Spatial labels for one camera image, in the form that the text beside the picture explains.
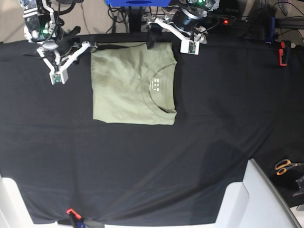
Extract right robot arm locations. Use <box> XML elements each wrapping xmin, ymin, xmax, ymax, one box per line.
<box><xmin>20</xmin><ymin>0</ymin><xmax>97</xmax><ymax>85</ymax></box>

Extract orange handled scissors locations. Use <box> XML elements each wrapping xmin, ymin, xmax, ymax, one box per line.
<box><xmin>275</xmin><ymin>159</ymin><xmax>304</xmax><ymax>176</ymax></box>

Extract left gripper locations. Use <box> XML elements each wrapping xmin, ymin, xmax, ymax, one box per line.
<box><xmin>146</xmin><ymin>6</ymin><xmax>208</xmax><ymax>55</ymax></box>

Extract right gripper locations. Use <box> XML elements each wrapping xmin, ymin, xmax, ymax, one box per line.
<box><xmin>37</xmin><ymin>26</ymin><xmax>98</xmax><ymax>85</ymax></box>

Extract light green T-shirt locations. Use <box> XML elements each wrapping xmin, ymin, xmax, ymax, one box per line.
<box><xmin>91</xmin><ymin>42</ymin><xmax>177</xmax><ymax>125</ymax></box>

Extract white bin right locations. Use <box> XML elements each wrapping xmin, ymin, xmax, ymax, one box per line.
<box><xmin>215</xmin><ymin>159</ymin><xmax>301</xmax><ymax>228</ymax></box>

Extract white bin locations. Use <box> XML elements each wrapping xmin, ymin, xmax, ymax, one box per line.
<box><xmin>0</xmin><ymin>176</ymin><xmax>34</xmax><ymax>228</ymax></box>
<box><xmin>215</xmin><ymin>159</ymin><xmax>301</xmax><ymax>228</ymax></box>

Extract red black clamp right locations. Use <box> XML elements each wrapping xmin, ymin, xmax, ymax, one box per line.
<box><xmin>279</xmin><ymin>40</ymin><xmax>291</xmax><ymax>66</ymax></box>

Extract white bin left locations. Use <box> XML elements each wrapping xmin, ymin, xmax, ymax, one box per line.
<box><xmin>0</xmin><ymin>176</ymin><xmax>34</xmax><ymax>228</ymax></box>

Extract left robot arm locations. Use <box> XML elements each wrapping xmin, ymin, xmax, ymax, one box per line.
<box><xmin>146</xmin><ymin>0</ymin><xmax>219</xmax><ymax>55</ymax></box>

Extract blue box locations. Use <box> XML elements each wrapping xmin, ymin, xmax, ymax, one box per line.
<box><xmin>105</xmin><ymin>0</ymin><xmax>171</xmax><ymax>7</ymax></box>

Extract orange clamp bottom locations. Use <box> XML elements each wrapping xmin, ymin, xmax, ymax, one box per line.
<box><xmin>66</xmin><ymin>208</ymin><xmax>86</xmax><ymax>228</ymax></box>

